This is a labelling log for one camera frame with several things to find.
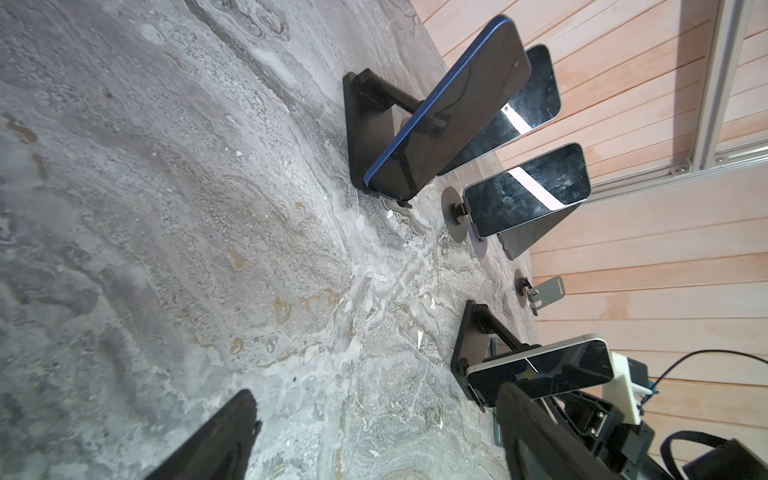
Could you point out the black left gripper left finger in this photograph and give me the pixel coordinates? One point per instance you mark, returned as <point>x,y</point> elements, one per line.
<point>221,448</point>

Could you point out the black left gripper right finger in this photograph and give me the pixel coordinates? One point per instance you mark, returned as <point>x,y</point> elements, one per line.
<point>538,448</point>

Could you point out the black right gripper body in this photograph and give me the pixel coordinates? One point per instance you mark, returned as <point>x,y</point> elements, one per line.
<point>600,427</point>

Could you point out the silver-edged smartphone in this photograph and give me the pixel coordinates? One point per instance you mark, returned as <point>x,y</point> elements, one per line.
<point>566,366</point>

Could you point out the green-edged smartphone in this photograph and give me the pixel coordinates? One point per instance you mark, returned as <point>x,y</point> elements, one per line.
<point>497,435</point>

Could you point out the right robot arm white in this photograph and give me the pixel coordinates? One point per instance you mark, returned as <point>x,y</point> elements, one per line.
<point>697,455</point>

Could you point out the black folding phone stand front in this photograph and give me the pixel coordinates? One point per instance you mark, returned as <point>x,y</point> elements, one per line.
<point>473,341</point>

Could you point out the black folding phone stand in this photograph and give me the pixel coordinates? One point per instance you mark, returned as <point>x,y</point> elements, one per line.
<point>473,341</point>
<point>368,102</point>

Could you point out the grey round empty phone stand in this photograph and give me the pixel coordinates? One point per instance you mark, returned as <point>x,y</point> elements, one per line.
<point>540,296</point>

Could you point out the purple smartphone on round stand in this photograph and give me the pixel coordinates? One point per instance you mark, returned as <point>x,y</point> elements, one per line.
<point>518,240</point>

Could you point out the teal smartphone on round stand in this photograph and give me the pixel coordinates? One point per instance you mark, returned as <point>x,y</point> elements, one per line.
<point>542,186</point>

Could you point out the green smartphone on round stand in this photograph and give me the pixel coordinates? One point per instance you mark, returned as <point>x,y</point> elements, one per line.
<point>535,105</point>

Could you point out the black folding phone stand left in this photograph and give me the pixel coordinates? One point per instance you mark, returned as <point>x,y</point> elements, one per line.
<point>368,102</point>

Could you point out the blue-edged smartphone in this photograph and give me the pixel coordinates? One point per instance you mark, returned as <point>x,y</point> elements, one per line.
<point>493,69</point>

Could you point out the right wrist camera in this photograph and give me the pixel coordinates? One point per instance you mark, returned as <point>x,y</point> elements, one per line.
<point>629,385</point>

